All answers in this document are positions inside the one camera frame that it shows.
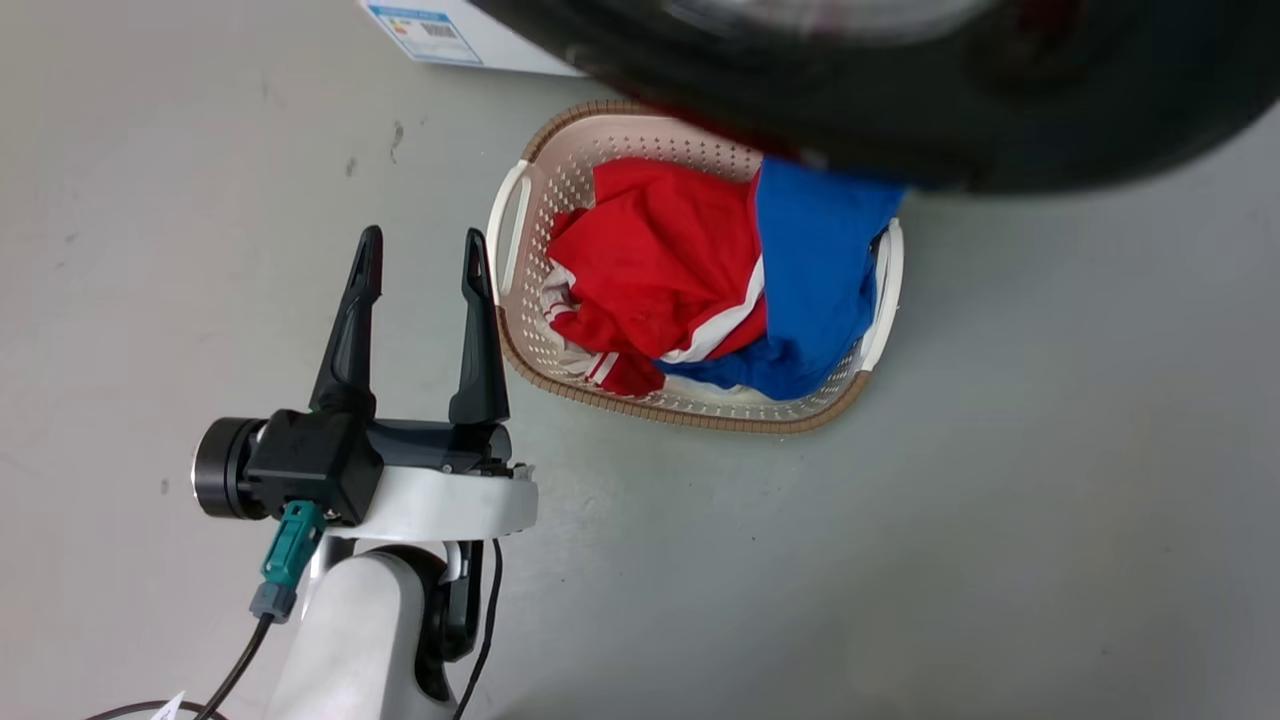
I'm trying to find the thin black cable with white tag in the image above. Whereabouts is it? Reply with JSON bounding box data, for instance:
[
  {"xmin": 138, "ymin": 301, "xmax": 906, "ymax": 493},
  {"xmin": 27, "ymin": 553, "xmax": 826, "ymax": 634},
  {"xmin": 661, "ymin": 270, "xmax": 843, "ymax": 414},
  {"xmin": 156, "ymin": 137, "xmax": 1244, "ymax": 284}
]
[{"xmin": 84, "ymin": 692, "xmax": 231, "ymax": 720}]

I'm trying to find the red garment with white stripes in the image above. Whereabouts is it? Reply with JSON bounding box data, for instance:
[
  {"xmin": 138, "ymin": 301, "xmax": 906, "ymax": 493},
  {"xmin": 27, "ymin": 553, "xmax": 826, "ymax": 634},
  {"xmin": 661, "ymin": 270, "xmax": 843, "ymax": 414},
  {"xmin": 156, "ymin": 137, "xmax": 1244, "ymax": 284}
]
[{"xmin": 540, "ymin": 157, "xmax": 770, "ymax": 397}]

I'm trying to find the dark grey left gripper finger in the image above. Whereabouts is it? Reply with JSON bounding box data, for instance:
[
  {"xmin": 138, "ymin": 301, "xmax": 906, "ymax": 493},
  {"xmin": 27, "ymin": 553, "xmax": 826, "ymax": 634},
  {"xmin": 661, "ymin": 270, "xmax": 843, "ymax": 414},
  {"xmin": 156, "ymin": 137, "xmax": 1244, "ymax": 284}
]
[
  {"xmin": 309, "ymin": 225, "xmax": 385, "ymax": 420},
  {"xmin": 448, "ymin": 228, "xmax": 512, "ymax": 427}
]

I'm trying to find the blue garment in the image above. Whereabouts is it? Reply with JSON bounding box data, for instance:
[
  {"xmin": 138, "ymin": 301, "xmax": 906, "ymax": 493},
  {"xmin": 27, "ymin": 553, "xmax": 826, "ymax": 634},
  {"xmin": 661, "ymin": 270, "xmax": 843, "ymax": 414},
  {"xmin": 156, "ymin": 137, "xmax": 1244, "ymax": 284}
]
[{"xmin": 655, "ymin": 157, "xmax": 907, "ymax": 402}]

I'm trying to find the beige perforated laundry basket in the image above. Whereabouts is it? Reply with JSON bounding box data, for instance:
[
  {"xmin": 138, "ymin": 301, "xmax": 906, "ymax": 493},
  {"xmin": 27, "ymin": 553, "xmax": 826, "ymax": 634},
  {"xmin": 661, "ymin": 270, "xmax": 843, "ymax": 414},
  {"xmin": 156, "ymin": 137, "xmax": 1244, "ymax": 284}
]
[{"xmin": 487, "ymin": 100, "xmax": 906, "ymax": 435}]

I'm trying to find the blue-edged energy label sticker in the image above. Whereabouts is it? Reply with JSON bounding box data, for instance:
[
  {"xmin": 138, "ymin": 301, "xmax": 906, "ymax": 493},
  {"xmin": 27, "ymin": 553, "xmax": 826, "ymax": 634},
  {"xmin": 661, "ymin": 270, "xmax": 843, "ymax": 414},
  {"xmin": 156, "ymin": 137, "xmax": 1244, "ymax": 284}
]
[{"xmin": 364, "ymin": 2, "xmax": 485, "ymax": 67}]

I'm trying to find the black cable with teal plug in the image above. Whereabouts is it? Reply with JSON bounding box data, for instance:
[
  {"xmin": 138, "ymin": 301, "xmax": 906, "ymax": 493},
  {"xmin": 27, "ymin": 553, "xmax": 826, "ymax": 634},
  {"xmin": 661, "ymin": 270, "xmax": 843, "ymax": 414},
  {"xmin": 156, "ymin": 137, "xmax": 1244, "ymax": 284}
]
[{"xmin": 190, "ymin": 500, "xmax": 329, "ymax": 720}]

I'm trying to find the white washing machine body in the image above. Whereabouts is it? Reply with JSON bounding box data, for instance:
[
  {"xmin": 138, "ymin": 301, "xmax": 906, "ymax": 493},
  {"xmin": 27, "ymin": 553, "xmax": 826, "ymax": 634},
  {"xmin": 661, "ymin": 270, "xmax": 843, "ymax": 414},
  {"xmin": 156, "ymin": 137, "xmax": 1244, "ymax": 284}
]
[{"xmin": 356, "ymin": 0, "xmax": 587, "ymax": 79}]

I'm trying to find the white and grey left gripper body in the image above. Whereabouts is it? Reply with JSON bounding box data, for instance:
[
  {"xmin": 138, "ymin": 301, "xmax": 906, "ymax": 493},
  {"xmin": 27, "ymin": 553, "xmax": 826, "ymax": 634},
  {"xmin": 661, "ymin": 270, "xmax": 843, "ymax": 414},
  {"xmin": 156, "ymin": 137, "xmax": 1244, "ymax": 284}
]
[{"xmin": 330, "ymin": 419, "xmax": 539, "ymax": 542}]

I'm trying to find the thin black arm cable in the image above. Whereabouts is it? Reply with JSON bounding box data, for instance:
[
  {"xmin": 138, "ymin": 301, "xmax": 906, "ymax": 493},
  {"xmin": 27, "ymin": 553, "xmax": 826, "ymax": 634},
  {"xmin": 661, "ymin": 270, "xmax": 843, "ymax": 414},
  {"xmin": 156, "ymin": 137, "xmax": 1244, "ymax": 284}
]
[{"xmin": 452, "ymin": 539, "xmax": 504, "ymax": 720}]

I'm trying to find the black round washing machine door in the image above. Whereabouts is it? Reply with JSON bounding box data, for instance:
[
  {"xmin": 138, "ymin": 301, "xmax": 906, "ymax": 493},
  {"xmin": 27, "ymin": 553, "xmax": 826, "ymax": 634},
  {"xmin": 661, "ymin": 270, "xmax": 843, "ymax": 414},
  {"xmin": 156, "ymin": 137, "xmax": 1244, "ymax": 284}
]
[{"xmin": 468, "ymin": 0, "xmax": 1280, "ymax": 197}]

